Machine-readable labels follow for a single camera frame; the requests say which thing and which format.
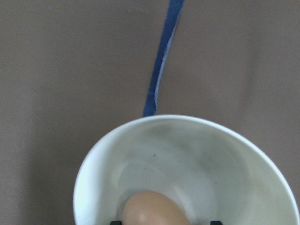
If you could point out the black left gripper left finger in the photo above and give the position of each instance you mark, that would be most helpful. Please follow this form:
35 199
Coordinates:
116 223

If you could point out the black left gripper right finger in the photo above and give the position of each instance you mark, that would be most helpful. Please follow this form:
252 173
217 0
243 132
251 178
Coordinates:
215 223

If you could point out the brown egg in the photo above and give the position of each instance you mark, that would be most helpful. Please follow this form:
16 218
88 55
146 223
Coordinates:
152 208

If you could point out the white bowl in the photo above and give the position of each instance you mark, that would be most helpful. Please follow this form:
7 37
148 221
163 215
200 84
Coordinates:
211 172

